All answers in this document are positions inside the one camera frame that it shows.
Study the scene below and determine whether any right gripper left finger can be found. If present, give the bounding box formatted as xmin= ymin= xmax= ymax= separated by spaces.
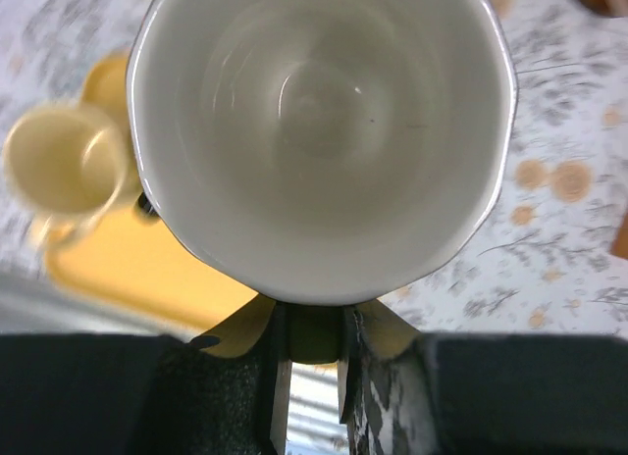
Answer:
xmin=1 ymin=297 xmax=289 ymax=454

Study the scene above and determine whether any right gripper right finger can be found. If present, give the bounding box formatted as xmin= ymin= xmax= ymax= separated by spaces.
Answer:
xmin=339 ymin=301 xmax=627 ymax=454

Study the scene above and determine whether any cream mug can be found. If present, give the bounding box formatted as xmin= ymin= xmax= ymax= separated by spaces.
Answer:
xmin=2 ymin=104 xmax=135 ymax=250

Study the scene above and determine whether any white green-handled mug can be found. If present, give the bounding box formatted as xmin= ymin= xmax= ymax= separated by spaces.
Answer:
xmin=126 ymin=0 xmax=517 ymax=363

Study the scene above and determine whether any yellow serving tray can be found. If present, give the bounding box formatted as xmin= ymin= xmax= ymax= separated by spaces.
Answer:
xmin=41 ymin=53 xmax=255 ymax=329

